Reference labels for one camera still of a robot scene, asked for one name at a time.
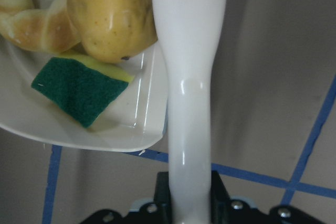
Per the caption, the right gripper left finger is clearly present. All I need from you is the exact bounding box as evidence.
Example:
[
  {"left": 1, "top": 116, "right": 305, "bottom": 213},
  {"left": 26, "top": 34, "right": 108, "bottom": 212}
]
[{"left": 82, "top": 172, "right": 173, "bottom": 224}]

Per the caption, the yellow toy potato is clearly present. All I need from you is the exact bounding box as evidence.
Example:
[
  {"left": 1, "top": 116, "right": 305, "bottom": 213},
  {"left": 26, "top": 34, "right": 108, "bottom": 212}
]
[{"left": 67, "top": 0, "right": 157, "bottom": 63}]

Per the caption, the twisted bread toy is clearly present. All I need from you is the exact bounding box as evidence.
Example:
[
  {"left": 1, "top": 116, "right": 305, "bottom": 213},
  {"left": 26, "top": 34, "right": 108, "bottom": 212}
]
[{"left": 1, "top": 0, "right": 80, "bottom": 54}]

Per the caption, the white hand brush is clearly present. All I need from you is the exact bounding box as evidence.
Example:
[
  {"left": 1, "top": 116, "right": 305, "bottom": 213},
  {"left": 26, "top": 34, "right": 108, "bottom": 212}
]
[{"left": 152, "top": 0, "right": 226, "bottom": 223}]

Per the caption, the green yellow sponge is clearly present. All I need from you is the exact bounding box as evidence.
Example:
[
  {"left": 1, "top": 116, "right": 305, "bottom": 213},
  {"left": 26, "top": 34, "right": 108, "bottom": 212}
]
[{"left": 31, "top": 50, "right": 134, "bottom": 128}]

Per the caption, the beige plastic dustpan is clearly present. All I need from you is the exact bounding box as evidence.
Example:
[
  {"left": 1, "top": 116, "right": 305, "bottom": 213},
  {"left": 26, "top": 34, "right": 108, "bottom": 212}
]
[{"left": 0, "top": 0, "right": 169, "bottom": 153}]

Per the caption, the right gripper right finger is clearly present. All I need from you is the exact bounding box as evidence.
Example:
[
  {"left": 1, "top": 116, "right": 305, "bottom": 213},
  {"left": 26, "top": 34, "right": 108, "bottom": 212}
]
[{"left": 211, "top": 170, "right": 323, "bottom": 224}]

